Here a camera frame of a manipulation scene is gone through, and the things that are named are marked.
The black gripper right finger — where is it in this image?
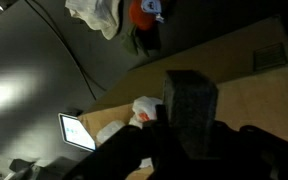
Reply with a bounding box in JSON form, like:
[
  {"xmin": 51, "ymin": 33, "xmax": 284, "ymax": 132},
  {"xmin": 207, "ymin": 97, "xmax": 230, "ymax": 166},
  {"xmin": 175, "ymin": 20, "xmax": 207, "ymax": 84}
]
[{"xmin": 213, "ymin": 119, "xmax": 242, "ymax": 158}]

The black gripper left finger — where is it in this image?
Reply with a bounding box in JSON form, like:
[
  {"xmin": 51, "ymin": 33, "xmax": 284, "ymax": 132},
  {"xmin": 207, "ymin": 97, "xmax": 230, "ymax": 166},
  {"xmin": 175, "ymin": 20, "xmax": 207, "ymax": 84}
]
[{"xmin": 153, "ymin": 103, "xmax": 169, "ymax": 136}]

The orange plush toy with tag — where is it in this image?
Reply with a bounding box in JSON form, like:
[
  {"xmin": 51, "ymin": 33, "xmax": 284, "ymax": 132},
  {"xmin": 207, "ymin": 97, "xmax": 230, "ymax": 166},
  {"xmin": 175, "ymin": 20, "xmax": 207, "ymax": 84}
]
[{"xmin": 128, "ymin": 0, "xmax": 167, "ymax": 32}]

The large brown cardboard box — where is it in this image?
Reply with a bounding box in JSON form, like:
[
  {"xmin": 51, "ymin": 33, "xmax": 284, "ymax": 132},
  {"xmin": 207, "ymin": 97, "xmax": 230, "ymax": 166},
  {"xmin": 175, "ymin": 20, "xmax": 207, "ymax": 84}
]
[{"xmin": 77, "ymin": 14, "xmax": 288, "ymax": 180}]

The white crumpled plastic bag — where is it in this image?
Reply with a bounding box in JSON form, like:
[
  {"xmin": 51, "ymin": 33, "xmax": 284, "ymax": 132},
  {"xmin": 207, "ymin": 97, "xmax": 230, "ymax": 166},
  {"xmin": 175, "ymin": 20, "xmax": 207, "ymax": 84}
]
[{"xmin": 95, "ymin": 95, "xmax": 164, "ymax": 170}]

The green plush toy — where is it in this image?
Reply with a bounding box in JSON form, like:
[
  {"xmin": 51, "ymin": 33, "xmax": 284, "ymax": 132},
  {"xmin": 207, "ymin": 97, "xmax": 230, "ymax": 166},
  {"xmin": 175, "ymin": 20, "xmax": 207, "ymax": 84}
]
[{"xmin": 119, "ymin": 24, "xmax": 150, "ymax": 57}]

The lit tablet screen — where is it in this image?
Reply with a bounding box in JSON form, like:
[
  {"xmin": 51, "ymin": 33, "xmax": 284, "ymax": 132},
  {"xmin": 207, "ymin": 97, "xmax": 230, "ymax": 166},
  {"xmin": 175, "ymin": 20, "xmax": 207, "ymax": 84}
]
[{"xmin": 57, "ymin": 112, "xmax": 98, "ymax": 154}]

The white terry towel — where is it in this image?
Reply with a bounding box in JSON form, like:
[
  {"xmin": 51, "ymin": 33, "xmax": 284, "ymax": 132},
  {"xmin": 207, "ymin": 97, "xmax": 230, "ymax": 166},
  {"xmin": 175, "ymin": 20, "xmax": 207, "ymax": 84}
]
[{"xmin": 64, "ymin": 0, "xmax": 123, "ymax": 41}]

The thin black table cable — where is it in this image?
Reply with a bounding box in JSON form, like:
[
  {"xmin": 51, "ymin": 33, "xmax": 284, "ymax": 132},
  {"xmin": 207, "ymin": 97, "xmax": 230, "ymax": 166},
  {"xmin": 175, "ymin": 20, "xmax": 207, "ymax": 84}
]
[{"xmin": 26, "ymin": 0, "xmax": 99, "ymax": 102}]

